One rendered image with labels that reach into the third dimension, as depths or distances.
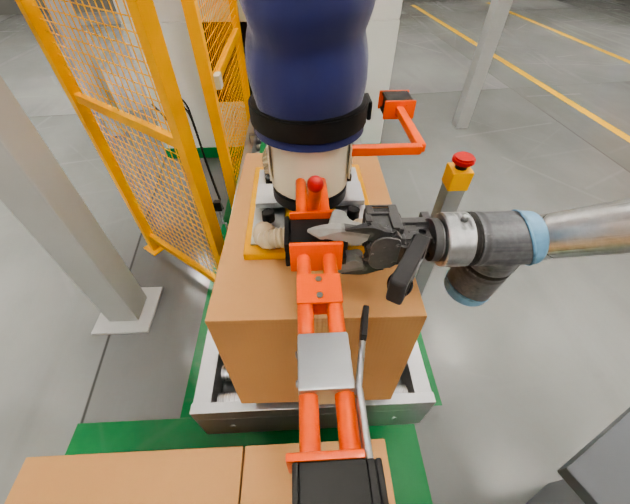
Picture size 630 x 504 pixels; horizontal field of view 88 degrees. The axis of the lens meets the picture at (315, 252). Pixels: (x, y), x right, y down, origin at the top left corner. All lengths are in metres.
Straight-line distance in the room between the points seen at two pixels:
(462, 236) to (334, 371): 0.29
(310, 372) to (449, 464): 1.35
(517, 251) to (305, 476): 0.43
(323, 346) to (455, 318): 1.65
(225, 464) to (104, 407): 0.96
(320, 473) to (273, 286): 0.37
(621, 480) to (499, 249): 0.64
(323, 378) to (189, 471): 0.77
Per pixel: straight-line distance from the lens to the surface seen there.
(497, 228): 0.57
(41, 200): 1.54
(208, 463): 1.09
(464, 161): 1.13
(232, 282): 0.66
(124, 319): 2.08
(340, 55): 0.57
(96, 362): 2.05
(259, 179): 0.88
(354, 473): 0.35
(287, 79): 0.56
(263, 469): 1.06
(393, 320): 0.62
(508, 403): 1.89
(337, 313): 0.43
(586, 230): 0.69
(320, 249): 0.49
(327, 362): 0.39
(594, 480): 1.03
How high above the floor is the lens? 1.58
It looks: 47 degrees down
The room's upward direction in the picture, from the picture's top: straight up
